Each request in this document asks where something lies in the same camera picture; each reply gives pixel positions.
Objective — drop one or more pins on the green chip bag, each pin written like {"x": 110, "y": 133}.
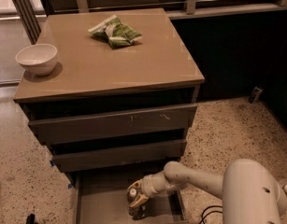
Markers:
{"x": 116, "y": 33}

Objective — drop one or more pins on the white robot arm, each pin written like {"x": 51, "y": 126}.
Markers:
{"x": 249, "y": 193}

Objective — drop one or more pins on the middle drawer front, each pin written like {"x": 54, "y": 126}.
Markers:
{"x": 119, "y": 156}

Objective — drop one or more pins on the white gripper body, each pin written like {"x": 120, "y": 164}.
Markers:
{"x": 148, "y": 186}

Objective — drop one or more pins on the brown drawer cabinet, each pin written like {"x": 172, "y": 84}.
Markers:
{"x": 92, "y": 78}

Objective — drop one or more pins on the black object bottom left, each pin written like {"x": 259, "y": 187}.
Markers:
{"x": 30, "y": 219}

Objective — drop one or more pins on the clear plastic water bottle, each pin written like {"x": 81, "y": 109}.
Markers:
{"x": 136, "y": 213}

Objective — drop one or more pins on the open bottom drawer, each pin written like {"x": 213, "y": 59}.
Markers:
{"x": 102, "y": 197}

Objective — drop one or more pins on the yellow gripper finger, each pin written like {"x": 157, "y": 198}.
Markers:
{"x": 135, "y": 187}
{"x": 136, "y": 200}

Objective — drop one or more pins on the small black floor device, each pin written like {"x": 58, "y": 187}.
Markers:
{"x": 255, "y": 94}

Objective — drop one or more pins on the white ceramic bowl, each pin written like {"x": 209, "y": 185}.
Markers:
{"x": 38, "y": 59}

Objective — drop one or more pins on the top drawer front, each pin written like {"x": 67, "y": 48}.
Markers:
{"x": 113, "y": 124}

